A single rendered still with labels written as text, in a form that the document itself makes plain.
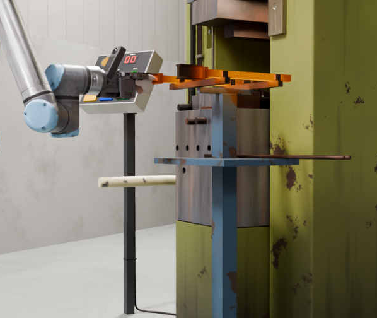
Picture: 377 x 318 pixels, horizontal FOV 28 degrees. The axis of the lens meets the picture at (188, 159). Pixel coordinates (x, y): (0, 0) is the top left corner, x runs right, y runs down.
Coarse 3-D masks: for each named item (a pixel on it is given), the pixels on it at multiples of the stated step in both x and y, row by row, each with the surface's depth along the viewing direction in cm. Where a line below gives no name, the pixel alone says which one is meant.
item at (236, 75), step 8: (176, 64) 221; (184, 64) 220; (192, 64) 222; (184, 72) 221; (192, 72) 223; (200, 72) 224; (208, 72) 225; (216, 72) 226; (232, 72) 230; (240, 72) 231; (248, 72) 233; (256, 80) 238; (264, 80) 238; (272, 80) 239; (288, 80) 242
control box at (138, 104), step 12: (96, 60) 350; (132, 60) 335; (144, 60) 331; (156, 60) 333; (144, 72) 327; (156, 72) 333; (84, 96) 341; (144, 96) 326; (84, 108) 341; (96, 108) 337; (108, 108) 333; (120, 108) 329; (132, 108) 326; (144, 108) 326
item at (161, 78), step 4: (156, 76) 243; (160, 76) 242; (164, 76) 244; (168, 76) 245; (172, 76) 246; (176, 76) 247; (160, 80) 242; (164, 80) 244; (168, 80) 245; (172, 80) 246; (176, 80) 247; (188, 80) 249; (236, 80) 261; (240, 80) 262; (156, 84) 246; (228, 84) 259; (236, 84) 261; (240, 84) 262
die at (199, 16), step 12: (204, 0) 297; (216, 0) 289; (228, 0) 291; (240, 0) 293; (252, 0) 296; (264, 0) 299; (192, 12) 306; (204, 12) 297; (216, 12) 289; (228, 12) 291; (240, 12) 294; (252, 12) 296; (264, 12) 299; (192, 24) 306; (204, 24) 304; (216, 24) 304; (264, 24) 304
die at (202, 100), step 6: (192, 96) 306; (198, 96) 302; (204, 96) 298; (210, 96) 294; (264, 96) 300; (192, 102) 306; (198, 102) 302; (204, 102) 298; (210, 102) 294; (192, 108) 306; (198, 108) 302; (264, 108) 300
